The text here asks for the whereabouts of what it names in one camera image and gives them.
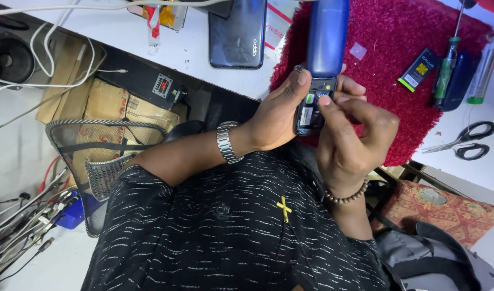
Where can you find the grey and black bag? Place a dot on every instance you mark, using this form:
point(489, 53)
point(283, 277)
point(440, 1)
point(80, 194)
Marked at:
point(428, 262)

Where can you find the black round speaker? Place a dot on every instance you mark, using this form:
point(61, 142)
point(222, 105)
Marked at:
point(8, 58)

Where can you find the silver metal wristwatch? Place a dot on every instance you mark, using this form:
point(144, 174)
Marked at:
point(226, 141)

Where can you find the red fuzzy mat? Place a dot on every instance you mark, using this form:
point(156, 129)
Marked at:
point(392, 52)

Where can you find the blue feature phone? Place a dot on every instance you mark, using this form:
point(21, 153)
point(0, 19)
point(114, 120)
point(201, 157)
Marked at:
point(327, 36)

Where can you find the brown cardboard boxes heap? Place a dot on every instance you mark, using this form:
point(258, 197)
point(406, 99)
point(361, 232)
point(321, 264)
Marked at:
point(105, 105)

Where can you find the person's right hand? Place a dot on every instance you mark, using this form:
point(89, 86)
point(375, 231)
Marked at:
point(352, 157)

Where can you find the black white-flecked shirt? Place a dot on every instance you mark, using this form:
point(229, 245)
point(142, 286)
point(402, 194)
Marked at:
point(230, 226)

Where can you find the red patterned cushion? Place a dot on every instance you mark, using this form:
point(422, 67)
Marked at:
point(445, 210)

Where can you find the white packet with red stripe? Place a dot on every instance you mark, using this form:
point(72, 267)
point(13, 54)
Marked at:
point(277, 24)

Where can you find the small clear plastic square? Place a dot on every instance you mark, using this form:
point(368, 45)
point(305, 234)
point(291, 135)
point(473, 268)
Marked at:
point(358, 51)

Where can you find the black power supply red display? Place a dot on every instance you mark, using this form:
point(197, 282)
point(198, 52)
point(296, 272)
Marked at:
point(145, 79)

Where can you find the clear tube with green cap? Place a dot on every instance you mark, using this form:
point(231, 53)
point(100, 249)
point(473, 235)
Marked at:
point(483, 72)

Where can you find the person's left hand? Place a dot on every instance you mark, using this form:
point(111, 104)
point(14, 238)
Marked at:
point(271, 121)

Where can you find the black phone battery yellow label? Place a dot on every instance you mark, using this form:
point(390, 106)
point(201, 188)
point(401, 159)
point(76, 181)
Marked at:
point(418, 69)

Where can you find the blue plastic box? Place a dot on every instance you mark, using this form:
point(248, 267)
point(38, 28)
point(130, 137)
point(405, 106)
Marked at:
point(71, 216)

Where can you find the red white striped tape strip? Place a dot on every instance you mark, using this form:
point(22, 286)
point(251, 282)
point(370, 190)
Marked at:
point(153, 24)

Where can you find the dark blue phone back cover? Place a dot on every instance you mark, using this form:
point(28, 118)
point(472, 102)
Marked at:
point(463, 81)

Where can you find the black mesh back support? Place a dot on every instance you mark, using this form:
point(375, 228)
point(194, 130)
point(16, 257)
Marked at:
point(101, 173)

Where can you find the phone screen with orange flex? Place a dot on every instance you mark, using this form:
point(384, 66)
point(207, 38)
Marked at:
point(170, 14)

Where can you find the yellow cross pendant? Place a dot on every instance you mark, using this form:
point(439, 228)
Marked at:
point(284, 208)

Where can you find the dark blue smartphone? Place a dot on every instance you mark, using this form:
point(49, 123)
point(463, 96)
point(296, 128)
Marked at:
point(236, 36)

